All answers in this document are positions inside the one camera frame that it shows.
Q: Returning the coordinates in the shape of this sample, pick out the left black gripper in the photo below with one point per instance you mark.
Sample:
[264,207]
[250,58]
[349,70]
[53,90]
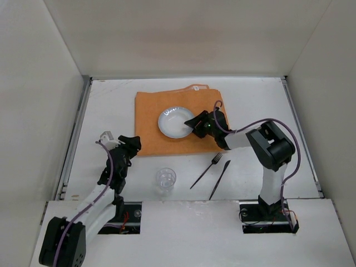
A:
[125,146]

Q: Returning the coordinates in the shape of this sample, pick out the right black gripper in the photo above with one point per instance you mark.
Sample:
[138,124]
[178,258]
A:
[200,125]

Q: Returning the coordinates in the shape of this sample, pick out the orange cloth napkin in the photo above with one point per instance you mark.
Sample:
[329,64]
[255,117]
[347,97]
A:
[148,107]

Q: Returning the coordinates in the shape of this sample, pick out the white plate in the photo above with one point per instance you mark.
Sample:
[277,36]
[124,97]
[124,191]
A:
[171,122]

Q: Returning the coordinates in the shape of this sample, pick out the black fork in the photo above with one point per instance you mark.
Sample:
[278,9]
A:
[214,161]

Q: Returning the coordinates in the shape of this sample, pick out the clear drinking glass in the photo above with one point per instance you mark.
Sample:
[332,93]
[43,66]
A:
[165,180]

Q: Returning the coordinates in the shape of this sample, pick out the black knife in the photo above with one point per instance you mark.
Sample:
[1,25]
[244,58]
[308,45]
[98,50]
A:
[219,179]

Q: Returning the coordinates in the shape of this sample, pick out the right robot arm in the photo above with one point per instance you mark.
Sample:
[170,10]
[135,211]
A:
[271,145]

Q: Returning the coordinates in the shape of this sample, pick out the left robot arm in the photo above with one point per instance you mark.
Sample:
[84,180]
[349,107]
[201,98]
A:
[66,238]

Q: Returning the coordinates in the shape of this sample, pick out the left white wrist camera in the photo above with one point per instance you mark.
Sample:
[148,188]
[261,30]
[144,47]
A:
[107,139]

